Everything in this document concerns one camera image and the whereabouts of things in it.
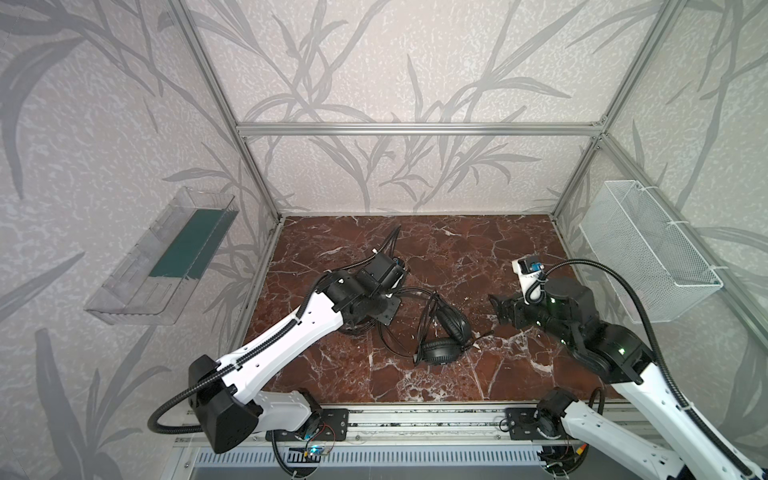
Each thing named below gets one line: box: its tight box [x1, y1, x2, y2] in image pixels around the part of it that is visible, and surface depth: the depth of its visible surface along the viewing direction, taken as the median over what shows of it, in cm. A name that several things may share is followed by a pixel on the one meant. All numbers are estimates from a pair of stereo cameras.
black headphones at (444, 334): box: [414, 291, 495, 366], surface depth 67 cm
